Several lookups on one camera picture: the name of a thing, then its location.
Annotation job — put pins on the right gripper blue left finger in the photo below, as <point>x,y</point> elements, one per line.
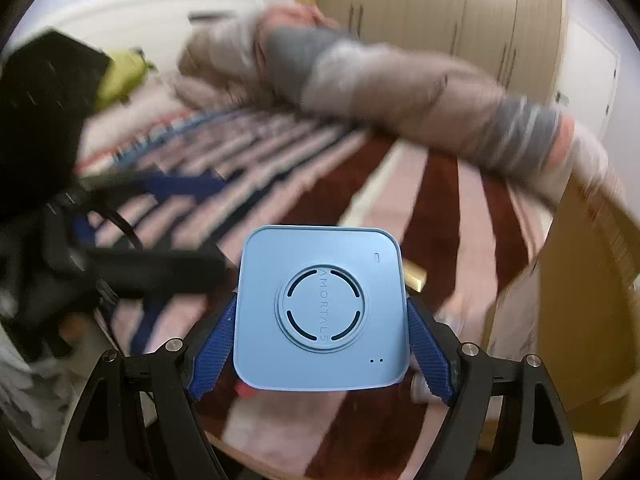
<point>136,419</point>

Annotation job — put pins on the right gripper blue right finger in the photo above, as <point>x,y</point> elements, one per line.
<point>533,439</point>

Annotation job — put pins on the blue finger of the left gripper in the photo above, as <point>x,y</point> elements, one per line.
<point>141,272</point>
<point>124,185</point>

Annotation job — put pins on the light blue square device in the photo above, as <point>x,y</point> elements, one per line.
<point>321,308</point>

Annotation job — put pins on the white room door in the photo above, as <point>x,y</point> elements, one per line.
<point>587,80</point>

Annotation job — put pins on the striped red pink bedsheet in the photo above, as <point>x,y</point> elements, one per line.
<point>471,233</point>

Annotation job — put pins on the yellow green toy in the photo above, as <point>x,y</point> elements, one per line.
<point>125,72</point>

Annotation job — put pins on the grey white cloth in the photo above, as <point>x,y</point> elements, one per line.
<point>34,398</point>

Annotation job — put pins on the rolled striped quilt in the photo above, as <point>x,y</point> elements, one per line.
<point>294,53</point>

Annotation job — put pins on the brown cardboard box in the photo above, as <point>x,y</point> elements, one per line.
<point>576,306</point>

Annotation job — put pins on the small wooden block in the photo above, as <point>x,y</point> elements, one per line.
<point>415,277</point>

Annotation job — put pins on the beige wooden wardrobe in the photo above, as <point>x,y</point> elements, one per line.
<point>519,43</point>

